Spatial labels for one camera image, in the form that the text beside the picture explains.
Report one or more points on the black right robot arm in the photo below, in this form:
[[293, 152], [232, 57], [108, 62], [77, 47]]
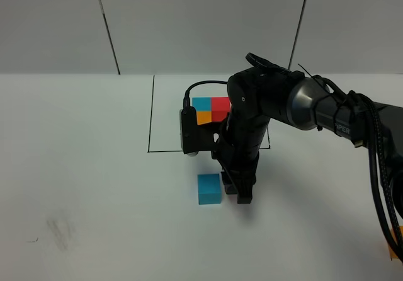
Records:
[[259, 95]]

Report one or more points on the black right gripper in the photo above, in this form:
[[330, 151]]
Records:
[[237, 151]]

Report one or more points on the red template block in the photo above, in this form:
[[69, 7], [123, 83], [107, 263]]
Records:
[[220, 107]]

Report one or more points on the orange template block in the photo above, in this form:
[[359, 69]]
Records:
[[203, 117]]

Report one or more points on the blue template block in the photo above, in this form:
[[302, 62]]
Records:
[[202, 104]]

